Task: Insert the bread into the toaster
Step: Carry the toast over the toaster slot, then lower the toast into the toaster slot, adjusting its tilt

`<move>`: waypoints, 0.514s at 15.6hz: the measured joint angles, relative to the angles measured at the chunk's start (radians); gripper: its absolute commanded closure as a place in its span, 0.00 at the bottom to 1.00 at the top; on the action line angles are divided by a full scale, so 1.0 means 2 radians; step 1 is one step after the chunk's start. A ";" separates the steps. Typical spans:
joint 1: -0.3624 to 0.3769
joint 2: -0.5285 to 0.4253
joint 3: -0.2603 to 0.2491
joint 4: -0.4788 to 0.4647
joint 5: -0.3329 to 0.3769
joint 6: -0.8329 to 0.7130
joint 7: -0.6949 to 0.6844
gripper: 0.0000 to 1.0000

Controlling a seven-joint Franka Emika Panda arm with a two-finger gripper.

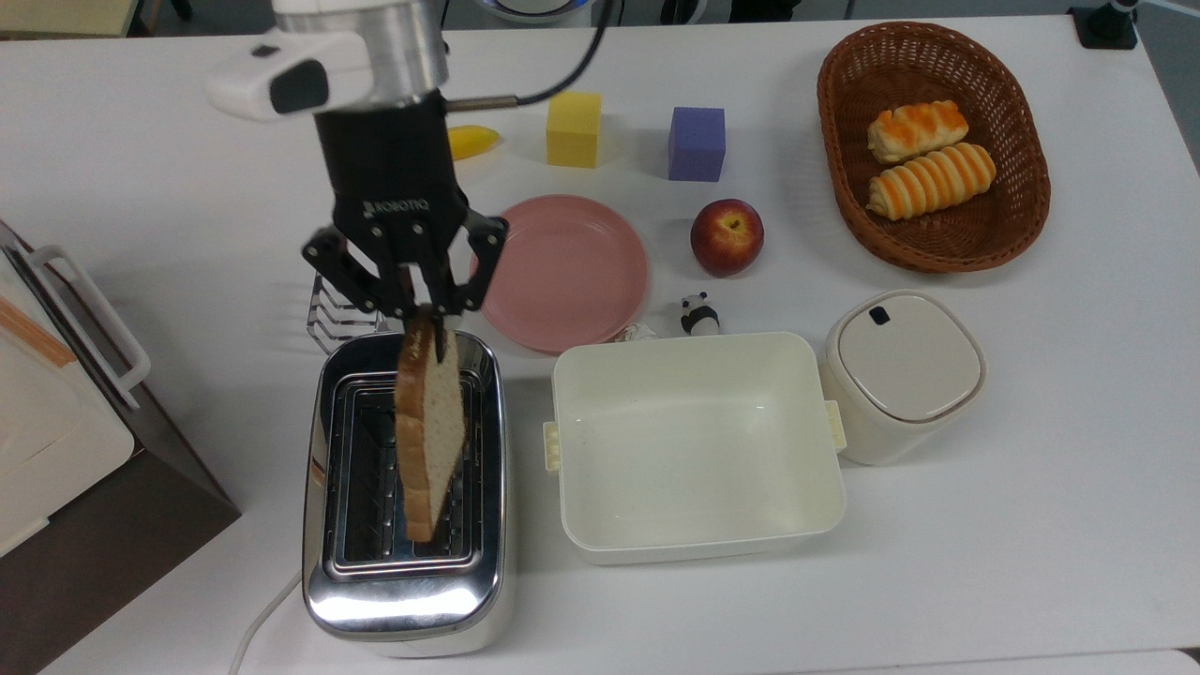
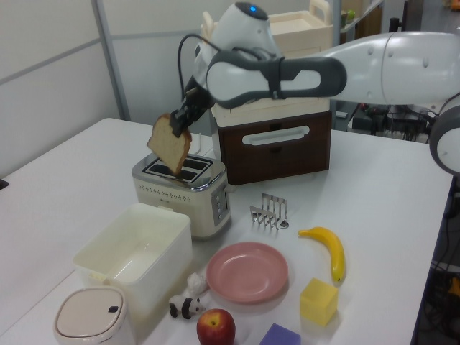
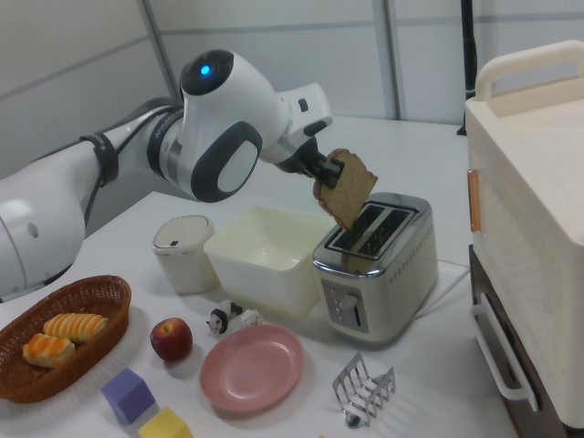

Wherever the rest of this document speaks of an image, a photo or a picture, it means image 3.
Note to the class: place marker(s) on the brown toast bread slice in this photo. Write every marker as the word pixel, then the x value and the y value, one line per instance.
pixel 351 191

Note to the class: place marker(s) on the small white figurine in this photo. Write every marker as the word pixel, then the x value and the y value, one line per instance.
pixel 252 318

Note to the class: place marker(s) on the cream and chrome toaster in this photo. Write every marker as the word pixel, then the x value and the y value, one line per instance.
pixel 401 283

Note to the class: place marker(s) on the panda figurine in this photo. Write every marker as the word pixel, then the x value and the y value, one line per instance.
pixel 221 317

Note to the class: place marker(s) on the black pole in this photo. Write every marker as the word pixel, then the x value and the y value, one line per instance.
pixel 468 45

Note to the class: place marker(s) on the long striped bread roll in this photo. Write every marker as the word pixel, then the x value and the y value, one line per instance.
pixel 75 326

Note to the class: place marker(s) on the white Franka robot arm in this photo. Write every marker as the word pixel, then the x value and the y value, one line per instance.
pixel 219 137

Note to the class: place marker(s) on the metal toast rack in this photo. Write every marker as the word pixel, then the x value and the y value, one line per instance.
pixel 356 388

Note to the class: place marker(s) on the cream plastic cabinet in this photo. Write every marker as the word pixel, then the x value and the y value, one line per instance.
pixel 538 228

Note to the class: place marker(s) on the white plastic storage bin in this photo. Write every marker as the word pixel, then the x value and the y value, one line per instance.
pixel 269 274

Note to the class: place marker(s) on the brown wicker basket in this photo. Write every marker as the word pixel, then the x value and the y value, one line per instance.
pixel 98 347

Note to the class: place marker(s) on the square orange striped pastry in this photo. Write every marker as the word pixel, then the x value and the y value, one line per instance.
pixel 48 350

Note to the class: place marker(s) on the pink plate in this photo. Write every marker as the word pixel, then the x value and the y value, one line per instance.
pixel 251 369

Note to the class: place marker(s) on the yellow foam cube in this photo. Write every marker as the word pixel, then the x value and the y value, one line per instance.
pixel 164 426

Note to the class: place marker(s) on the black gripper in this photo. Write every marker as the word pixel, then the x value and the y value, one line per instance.
pixel 301 162

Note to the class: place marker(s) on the small white trash can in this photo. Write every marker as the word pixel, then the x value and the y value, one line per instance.
pixel 182 264

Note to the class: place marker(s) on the purple foam cube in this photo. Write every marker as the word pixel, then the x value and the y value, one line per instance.
pixel 130 397

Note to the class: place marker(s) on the red apple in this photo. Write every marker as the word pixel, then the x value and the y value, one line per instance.
pixel 171 340

